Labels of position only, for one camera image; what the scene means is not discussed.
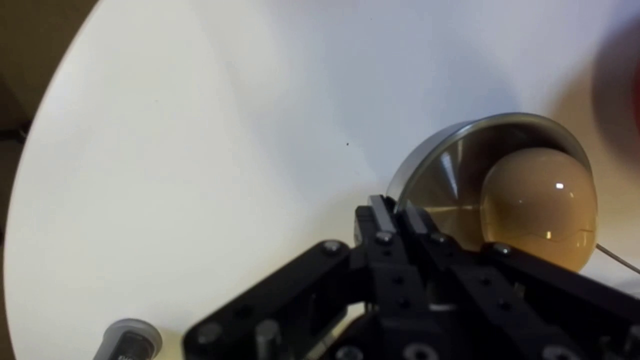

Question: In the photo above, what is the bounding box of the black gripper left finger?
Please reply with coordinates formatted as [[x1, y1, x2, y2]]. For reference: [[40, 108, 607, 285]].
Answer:
[[182, 195, 442, 360]]

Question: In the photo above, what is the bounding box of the beige egg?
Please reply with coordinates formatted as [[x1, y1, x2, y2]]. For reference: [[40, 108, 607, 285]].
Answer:
[[479, 147, 601, 275]]

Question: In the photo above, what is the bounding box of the small silver pan wire handle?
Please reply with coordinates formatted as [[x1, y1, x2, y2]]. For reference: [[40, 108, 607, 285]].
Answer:
[[386, 110, 640, 276]]

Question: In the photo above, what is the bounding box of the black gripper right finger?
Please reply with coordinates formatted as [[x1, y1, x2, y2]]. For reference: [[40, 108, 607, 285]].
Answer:
[[399, 202, 640, 360]]

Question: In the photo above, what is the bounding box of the small grey bottle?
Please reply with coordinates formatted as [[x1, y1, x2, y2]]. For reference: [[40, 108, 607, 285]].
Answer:
[[93, 316, 164, 360]]

